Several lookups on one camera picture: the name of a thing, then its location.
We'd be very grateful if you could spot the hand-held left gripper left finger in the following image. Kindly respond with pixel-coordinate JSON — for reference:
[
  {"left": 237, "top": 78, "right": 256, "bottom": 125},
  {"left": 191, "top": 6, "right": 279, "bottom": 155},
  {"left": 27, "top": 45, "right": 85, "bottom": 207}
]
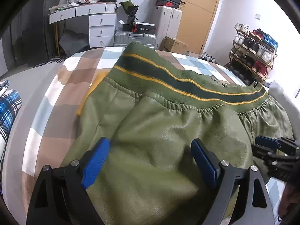
[{"left": 26, "top": 137, "right": 110, "bottom": 225}]

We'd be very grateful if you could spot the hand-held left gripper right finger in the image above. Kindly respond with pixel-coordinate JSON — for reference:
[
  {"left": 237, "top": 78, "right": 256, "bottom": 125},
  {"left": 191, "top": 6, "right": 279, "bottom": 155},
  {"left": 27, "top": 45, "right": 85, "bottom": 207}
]
[{"left": 191, "top": 139, "right": 275, "bottom": 225}]

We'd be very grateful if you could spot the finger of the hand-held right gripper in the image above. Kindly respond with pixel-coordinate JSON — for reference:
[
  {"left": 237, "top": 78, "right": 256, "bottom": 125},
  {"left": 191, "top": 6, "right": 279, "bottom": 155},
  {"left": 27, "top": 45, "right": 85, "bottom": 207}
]
[
  {"left": 255, "top": 135, "right": 300, "bottom": 152},
  {"left": 251, "top": 144, "right": 300, "bottom": 182}
]

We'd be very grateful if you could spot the green and yellow jacket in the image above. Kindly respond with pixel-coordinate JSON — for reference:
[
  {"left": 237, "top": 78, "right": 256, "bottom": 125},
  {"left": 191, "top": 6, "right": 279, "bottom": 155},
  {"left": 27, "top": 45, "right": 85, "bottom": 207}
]
[{"left": 60, "top": 41, "right": 294, "bottom": 225}]

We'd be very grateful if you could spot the grey folded sweatshirt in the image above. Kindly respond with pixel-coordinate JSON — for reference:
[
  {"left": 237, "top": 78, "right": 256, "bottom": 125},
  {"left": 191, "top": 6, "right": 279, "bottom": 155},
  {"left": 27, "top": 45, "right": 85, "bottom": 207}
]
[{"left": 267, "top": 80, "right": 300, "bottom": 132}]

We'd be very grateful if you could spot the checkered blanket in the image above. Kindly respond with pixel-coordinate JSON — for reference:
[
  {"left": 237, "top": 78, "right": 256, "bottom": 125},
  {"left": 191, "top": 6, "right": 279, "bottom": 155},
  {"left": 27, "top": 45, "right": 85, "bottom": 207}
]
[{"left": 21, "top": 46, "right": 289, "bottom": 225}]

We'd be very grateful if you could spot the grey bed sheet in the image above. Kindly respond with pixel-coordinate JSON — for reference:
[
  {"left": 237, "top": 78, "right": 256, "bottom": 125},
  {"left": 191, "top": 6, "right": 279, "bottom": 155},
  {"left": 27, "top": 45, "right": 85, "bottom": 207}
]
[{"left": 0, "top": 60, "right": 66, "bottom": 218}]

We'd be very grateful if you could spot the blue plaid cloth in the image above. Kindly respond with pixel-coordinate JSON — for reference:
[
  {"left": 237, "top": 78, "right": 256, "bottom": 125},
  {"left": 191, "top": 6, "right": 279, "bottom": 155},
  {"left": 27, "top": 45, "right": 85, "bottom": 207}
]
[{"left": 0, "top": 81, "right": 23, "bottom": 160}]

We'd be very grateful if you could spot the group of assorted shoes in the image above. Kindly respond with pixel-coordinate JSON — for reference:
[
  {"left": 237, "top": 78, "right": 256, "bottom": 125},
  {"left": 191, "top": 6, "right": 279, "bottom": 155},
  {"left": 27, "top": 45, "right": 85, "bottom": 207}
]
[{"left": 199, "top": 52, "right": 219, "bottom": 62}]

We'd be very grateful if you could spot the cardboard box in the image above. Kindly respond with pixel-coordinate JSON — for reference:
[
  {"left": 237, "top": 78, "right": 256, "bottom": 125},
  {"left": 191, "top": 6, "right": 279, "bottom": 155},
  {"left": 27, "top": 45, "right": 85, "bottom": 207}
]
[
  {"left": 160, "top": 36, "right": 179, "bottom": 52},
  {"left": 175, "top": 41, "right": 189, "bottom": 55}
]

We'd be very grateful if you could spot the dark grey cloth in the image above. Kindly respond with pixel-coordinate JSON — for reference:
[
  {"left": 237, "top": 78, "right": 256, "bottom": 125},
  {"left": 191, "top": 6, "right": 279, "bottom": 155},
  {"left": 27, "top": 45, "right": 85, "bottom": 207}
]
[{"left": 58, "top": 29, "right": 91, "bottom": 57}]

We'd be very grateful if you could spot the silver suitcase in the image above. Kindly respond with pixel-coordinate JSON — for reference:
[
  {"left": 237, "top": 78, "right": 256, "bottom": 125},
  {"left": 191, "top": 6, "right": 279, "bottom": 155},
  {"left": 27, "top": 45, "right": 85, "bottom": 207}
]
[{"left": 114, "top": 31, "right": 157, "bottom": 50}]

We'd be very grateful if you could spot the white dresser with drawers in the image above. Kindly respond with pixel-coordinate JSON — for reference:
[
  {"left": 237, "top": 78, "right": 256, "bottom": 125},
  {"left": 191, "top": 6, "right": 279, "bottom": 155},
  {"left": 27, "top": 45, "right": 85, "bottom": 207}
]
[{"left": 48, "top": 1, "right": 118, "bottom": 59}]

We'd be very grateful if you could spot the black shoe box red stripe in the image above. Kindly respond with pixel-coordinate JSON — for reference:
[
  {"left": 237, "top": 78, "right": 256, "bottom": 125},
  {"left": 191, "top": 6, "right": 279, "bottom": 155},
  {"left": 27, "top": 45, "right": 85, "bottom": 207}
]
[{"left": 132, "top": 22, "right": 155, "bottom": 34}]

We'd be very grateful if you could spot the wooden door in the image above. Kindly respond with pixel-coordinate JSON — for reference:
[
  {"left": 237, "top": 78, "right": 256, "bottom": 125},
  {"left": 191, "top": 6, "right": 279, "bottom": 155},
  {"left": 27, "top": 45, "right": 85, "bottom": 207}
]
[{"left": 175, "top": 0, "right": 223, "bottom": 54}]

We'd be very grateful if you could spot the white upright suitcase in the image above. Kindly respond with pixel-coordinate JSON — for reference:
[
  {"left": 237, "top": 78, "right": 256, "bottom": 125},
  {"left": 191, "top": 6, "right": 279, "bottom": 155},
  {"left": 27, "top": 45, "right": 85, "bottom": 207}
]
[{"left": 150, "top": 6, "right": 183, "bottom": 50}]

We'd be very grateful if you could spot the grey curtain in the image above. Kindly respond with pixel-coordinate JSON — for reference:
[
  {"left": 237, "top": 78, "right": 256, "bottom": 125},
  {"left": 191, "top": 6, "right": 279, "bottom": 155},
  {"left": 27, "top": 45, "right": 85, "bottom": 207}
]
[{"left": 0, "top": 0, "right": 62, "bottom": 72}]

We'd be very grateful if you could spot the green wrapped bouquet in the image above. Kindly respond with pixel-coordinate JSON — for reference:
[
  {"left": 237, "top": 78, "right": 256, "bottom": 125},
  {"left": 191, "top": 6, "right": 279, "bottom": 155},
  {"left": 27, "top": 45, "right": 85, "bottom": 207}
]
[{"left": 119, "top": 0, "right": 139, "bottom": 24}]

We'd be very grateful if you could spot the pile of desk clutter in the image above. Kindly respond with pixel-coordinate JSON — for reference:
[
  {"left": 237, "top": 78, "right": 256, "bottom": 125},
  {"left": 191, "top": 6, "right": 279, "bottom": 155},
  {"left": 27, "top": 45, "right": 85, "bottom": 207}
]
[{"left": 49, "top": 0, "right": 101, "bottom": 12}]

